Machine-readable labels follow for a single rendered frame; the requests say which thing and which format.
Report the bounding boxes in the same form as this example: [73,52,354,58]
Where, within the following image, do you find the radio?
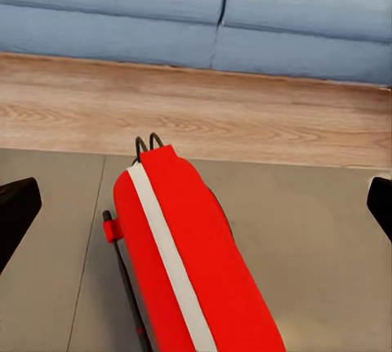
[102,132,286,352]

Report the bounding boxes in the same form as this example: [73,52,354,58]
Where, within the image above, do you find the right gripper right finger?
[367,176,392,241]

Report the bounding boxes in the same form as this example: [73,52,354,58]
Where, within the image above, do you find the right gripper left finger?
[0,177,42,274]

